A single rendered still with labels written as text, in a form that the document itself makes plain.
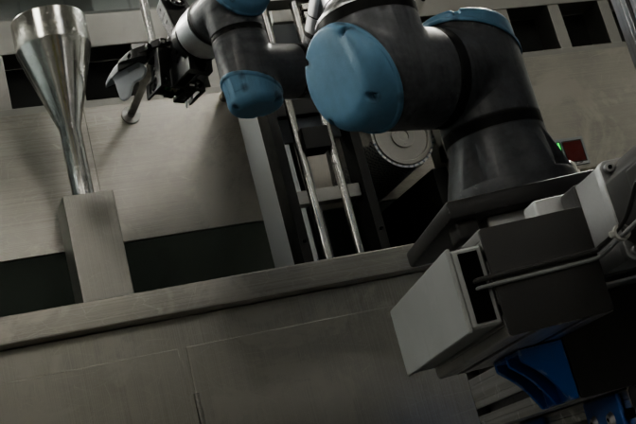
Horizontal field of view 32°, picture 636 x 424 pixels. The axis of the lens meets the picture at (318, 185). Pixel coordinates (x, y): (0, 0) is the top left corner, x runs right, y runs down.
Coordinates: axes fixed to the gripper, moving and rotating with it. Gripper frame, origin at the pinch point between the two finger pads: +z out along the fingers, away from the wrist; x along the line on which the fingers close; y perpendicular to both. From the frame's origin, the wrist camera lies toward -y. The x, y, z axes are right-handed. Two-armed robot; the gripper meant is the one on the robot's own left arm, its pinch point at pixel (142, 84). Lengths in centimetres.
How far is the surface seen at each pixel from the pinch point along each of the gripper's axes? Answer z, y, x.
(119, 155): 53, -11, 18
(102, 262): 30.5, 19.4, 3.6
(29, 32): 30.8, -24.1, -7.1
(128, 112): 51, -20, 20
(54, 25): 28.1, -24.9, -3.4
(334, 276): -10.3, 33.8, 23.7
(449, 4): 34, -50, 98
